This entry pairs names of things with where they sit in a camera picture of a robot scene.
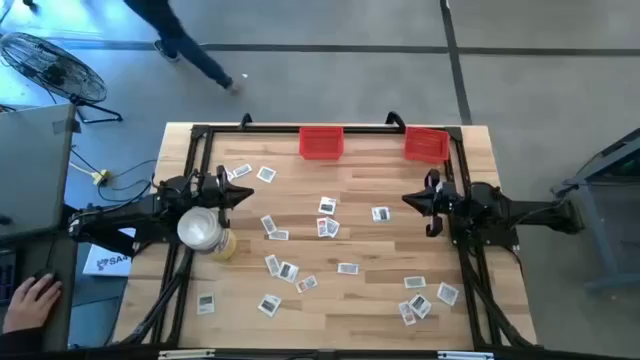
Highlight white power cable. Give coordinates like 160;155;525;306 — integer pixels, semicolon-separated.
68;159;97;177

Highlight black floor fan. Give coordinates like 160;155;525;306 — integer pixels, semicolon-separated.
0;31;124;125

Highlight dark desk top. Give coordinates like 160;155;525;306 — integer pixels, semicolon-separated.
0;228;80;354

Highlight yellow Lysol wipes canister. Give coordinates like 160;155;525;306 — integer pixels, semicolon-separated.
176;205;239;262

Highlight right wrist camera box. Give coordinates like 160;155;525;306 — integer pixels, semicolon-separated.
438;180;460;215

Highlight person's hand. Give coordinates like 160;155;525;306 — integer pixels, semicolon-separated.
2;272;65;335

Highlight red plastic basket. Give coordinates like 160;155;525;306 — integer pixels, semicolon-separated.
298;125;346;162
403;125;451;165

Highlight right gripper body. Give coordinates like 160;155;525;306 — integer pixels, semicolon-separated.
424;168;444;238

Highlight white rig bracket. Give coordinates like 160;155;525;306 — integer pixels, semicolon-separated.
158;349;216;360
437;350;495;360

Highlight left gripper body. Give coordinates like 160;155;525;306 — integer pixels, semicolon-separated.
215;166;232;229

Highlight black rig beam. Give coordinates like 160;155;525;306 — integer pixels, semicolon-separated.
0;343;640;360

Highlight white paper sheet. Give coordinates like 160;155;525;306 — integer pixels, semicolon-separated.
82;227;135;278

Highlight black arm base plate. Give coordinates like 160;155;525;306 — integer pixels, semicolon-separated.
448;227;521;249

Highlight person's forearm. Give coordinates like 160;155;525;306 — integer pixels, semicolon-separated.
0;327;45;357

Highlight black keyboard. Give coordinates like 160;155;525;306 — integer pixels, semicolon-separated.
0;249;19;306

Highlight grey metal cart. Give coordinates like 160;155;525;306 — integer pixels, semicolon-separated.
549;127;640;294

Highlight walking person legs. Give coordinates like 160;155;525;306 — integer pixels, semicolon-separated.
121;0;242;96

